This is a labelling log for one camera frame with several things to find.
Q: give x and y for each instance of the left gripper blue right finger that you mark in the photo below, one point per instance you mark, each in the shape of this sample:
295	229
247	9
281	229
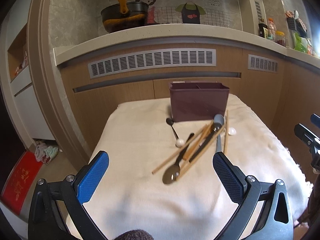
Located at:
231	177

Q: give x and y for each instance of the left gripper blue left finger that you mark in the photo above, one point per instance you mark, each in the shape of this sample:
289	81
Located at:
90	177

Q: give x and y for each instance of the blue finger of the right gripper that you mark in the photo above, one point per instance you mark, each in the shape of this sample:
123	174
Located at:
315	119
309	138

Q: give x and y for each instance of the wooden chopstick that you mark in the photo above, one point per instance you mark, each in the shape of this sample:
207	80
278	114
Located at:
202	152
177	152
225	147

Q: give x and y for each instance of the wooden spoon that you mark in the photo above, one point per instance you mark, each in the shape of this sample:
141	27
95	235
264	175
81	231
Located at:
196	144

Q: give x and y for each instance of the dark translucent plastic spoon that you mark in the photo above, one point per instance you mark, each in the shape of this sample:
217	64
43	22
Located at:
173	171

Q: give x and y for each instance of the blue grey plastic spoon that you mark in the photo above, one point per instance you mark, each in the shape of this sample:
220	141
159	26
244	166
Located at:
219	121

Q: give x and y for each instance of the steel spoon white ball handle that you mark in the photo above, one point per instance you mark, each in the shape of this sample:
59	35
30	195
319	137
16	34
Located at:
179	142

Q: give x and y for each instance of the black handled dark spoon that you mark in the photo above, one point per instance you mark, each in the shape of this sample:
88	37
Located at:
206	141

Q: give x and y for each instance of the gloved hand holding left gripper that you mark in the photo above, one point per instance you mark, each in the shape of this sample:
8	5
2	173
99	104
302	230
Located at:
135	235

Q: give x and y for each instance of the crumpled cloth on floor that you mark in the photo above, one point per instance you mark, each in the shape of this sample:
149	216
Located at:
45	153

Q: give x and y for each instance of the red floor mat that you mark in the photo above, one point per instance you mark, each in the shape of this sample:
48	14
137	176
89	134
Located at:
19	182

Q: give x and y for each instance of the green plastic bag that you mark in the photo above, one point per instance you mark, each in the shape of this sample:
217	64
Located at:
301	43

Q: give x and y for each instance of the small grey vent grille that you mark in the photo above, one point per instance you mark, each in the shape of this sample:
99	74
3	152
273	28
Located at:
262	64

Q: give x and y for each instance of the yellow lid glass jar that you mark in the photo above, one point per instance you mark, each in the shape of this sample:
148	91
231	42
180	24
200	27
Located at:
280	38

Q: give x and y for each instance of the maroon plastic utensil caddy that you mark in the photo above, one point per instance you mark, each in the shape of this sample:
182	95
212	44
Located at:
195	101

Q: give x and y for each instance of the orange capped plastic bottle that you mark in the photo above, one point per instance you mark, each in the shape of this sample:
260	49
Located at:
271	27

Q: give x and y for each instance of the dark soy sauce bottle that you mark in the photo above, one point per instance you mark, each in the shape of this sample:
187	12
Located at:
263	30

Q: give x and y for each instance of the long grey vent grille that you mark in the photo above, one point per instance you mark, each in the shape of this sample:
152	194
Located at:
151	59

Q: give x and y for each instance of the cartoon kitchen wall sticker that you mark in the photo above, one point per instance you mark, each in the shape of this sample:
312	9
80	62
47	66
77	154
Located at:
175	3

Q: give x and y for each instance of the black wok orange handle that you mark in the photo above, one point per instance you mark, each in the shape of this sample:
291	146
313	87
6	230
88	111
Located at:
124	15

